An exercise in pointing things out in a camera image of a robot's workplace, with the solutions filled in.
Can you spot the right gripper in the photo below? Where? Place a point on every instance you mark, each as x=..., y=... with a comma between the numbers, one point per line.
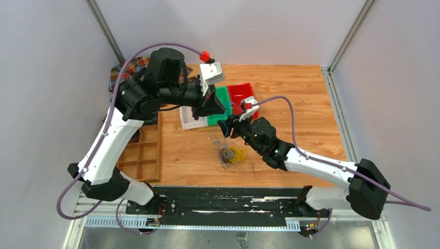
x=234, y=123

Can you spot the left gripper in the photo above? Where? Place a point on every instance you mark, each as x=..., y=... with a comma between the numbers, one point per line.
x=214, y=106

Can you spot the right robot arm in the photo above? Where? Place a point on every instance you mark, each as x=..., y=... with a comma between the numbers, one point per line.
x=359, y=186

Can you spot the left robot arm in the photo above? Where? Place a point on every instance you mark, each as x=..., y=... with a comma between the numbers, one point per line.
x=164, y=81

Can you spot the green plastic bin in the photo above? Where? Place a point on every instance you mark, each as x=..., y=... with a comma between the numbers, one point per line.
x=223, y=95

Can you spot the red plastic bin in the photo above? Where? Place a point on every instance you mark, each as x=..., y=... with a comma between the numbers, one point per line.
x=238, y=93

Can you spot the white plastic bin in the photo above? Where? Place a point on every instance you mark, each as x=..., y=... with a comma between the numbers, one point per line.
x=188, y=121

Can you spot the plaid cloth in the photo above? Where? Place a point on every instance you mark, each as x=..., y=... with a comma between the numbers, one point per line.
x=132, y=69

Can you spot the wooden divided tray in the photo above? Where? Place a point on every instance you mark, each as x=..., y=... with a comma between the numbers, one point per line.
x=142, y=157

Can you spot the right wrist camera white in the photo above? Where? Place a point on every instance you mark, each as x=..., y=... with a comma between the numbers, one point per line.
x=249, y=107

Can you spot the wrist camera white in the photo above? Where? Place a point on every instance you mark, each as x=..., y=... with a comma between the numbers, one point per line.
x=249, y=107
x=210, y=74

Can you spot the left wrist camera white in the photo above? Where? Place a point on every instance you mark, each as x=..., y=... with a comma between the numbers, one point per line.
x=210, y=74

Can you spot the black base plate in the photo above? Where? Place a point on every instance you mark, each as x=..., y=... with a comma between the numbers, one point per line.
x=227, y=206

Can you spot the aluminium front rail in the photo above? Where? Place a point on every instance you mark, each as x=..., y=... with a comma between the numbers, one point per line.
x=110, y=227

